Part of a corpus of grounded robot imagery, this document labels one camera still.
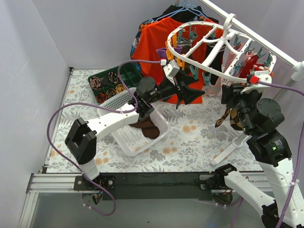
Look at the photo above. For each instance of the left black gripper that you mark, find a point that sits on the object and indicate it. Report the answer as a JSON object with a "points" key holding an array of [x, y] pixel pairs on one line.
{"points": [[180, 88]]}

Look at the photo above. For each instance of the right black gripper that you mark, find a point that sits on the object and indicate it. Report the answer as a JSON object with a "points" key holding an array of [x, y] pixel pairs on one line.
{"points": [[234, 99]]}

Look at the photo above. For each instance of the brown argyle sock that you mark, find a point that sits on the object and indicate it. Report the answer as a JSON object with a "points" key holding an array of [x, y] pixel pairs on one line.
{"points": [[223, 118], [234, 120]]}

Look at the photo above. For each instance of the white sock clip hanger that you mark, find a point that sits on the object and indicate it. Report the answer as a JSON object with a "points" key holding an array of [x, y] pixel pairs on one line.
{"points": [[220, 36]]}

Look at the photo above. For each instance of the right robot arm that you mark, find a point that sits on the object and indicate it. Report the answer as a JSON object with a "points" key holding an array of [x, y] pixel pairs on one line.
{"points": [[259, 118]]}

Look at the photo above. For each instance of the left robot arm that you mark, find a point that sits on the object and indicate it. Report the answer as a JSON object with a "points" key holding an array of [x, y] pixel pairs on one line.
{"points": [[131, 118]]}

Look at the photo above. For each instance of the pink patterned sock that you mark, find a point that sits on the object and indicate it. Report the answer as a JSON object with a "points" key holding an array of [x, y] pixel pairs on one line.
{"points": [[212, 90]]}

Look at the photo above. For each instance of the black striped sock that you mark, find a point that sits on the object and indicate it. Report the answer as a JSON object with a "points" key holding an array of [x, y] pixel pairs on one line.
{"points": [[216, 63]]}

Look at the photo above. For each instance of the purple yellow sock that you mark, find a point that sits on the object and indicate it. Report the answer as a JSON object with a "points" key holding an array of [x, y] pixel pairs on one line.
{"points": [[161, 52]]}

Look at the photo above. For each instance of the red sock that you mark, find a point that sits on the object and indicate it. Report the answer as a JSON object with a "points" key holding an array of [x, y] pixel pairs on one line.
{"points": [[248, 66]]}

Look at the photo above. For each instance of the orange t-shirt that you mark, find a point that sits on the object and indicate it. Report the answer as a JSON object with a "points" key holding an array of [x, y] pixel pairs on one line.
{"points": [[154, 37]]}

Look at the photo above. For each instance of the brown striped-cuff sock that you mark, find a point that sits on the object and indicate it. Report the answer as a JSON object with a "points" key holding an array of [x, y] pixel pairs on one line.
{"points": [[186, 44]]}

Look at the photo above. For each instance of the plain dark brown sock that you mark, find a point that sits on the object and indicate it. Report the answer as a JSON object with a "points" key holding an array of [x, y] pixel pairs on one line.
{"points": [[147, 127]]}

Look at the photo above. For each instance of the floral table mat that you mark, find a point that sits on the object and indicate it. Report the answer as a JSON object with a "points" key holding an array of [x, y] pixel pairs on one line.
{"points": [[191, 144]]}

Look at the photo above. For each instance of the white plastic basket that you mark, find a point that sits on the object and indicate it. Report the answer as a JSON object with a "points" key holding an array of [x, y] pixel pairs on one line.
{"points": [[130, 139]]}

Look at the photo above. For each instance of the white clothes rack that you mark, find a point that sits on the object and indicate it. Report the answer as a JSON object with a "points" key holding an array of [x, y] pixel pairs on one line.
{"points": [[278, 25]]}

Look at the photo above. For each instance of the dark patterned shirt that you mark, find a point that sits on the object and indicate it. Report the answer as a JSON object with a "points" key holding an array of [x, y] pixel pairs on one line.
{"points": [[138, 36]]}

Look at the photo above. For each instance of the green divided organizer tray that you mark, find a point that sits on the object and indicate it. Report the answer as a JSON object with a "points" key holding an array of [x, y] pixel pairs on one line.
{"points": [[106, 84]]}

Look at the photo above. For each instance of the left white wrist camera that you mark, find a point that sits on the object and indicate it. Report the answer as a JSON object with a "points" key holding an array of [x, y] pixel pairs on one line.
{"points": [[171, 68]]}

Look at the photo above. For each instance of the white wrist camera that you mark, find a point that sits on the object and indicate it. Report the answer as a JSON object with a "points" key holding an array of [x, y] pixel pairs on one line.
{"points": [[171, 68], [255, 81]]}

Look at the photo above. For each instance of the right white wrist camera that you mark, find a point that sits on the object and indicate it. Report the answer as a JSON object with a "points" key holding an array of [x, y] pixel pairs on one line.
{"points": [[255, 81]]}

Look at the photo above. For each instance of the blue wire hanger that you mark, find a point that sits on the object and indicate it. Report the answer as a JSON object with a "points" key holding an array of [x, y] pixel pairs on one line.
{"points": [[181, 14]]}

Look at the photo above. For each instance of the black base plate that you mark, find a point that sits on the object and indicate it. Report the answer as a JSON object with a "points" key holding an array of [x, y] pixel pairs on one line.
{"points": [[160, 185]]}

